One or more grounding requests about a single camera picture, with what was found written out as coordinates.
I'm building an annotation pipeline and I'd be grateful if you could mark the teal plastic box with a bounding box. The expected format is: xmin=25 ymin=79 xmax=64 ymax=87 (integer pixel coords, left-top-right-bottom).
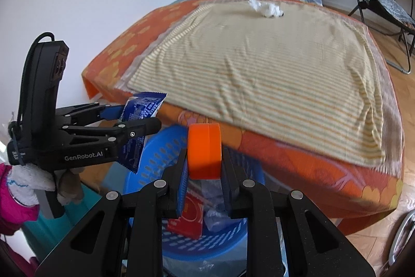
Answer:
xmin=22 ymin=182 xmax=109 ymax=265

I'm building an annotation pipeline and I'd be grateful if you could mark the blue foil wrapper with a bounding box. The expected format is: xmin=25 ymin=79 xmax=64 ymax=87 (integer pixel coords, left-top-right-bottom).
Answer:
xmin=117 ymin=91 xmax=168 ymax=174

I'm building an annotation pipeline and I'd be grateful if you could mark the striped yellow towel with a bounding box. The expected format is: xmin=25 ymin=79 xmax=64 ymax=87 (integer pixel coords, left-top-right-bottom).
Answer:
xmin=127 ymin=0 xmax=389 ymax=168

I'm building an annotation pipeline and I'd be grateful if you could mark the white metal ring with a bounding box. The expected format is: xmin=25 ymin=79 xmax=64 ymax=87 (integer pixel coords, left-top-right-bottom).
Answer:
xmin=387 ymin=208 xmax=415 ymax=268

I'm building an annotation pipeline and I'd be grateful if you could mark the person's left hand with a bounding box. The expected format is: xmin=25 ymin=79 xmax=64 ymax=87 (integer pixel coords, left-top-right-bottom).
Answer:
xmin=7 ymin=163 xmax=82 ymax=207

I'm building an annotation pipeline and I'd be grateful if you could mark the blue plastic basket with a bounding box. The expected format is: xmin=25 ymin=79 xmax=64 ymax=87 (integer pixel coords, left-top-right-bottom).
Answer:
xmin=124 ymin=124 xmax=267 ymax=265

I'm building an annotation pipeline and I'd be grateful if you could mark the orange bottle cap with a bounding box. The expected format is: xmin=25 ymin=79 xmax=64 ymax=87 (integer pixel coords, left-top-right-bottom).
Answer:
xmin=188 ymin=123 xmax=223 ymax=180

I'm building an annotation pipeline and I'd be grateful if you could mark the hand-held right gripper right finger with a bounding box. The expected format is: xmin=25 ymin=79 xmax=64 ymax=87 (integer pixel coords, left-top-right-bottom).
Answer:
xmin=220 ymin=147 xmax=374 ymax=277

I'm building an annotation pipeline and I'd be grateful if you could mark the crumpled white tissue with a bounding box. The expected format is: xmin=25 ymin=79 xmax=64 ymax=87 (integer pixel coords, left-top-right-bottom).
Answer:
xmin=248 ymin=0 xmax=284 ymax=19

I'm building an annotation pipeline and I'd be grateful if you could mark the black cable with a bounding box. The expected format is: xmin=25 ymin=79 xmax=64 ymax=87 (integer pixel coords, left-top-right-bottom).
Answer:
xmin=23 ymin=32 xmax=56 ymax=76

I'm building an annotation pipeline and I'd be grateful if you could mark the dark red cloth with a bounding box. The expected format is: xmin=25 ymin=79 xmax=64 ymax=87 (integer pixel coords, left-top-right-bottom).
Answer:
xmin=0 ymin=232 xmax=37 ymax=277

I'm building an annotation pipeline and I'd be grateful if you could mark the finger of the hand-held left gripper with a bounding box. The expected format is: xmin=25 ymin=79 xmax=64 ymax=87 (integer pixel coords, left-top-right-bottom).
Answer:
xmin=63 ymin=117 xmax=163 ymax=143
xmin=56 ymin=102 xmax=126 ymax=127

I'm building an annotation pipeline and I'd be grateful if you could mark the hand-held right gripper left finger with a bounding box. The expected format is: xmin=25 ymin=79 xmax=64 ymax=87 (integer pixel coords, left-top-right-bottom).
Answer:
xmin=34 ymin=148 xmax=190 ymax=277

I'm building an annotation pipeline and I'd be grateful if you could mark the red cardboard box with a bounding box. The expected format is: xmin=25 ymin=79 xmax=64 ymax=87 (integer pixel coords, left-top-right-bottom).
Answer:
xmin=167 ymin=192 xmax=205 ymax=240

